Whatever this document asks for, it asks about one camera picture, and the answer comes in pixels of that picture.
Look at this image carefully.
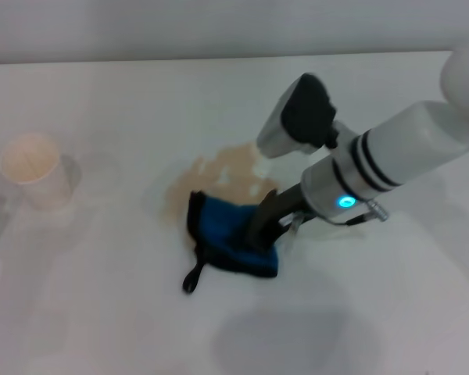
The blue rag with black trim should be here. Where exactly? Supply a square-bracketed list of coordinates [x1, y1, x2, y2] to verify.
[181, 190, 281, 295]

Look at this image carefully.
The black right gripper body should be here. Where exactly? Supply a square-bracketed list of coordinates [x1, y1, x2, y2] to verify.
[275, 182, 312, 234]

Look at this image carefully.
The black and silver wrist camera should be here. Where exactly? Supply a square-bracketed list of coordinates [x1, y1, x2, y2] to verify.
[256, 72, 342, 159]

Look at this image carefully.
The white paper cup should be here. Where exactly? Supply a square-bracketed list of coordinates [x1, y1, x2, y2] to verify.
[0, 132, 73, 210]

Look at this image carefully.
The brown water stain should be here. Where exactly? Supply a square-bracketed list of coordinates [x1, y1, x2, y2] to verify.
[156, 142, 279, 251]

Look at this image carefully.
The thin grey wrist cable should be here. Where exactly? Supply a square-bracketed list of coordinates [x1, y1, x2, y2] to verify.
[324, 198, 391, 227]

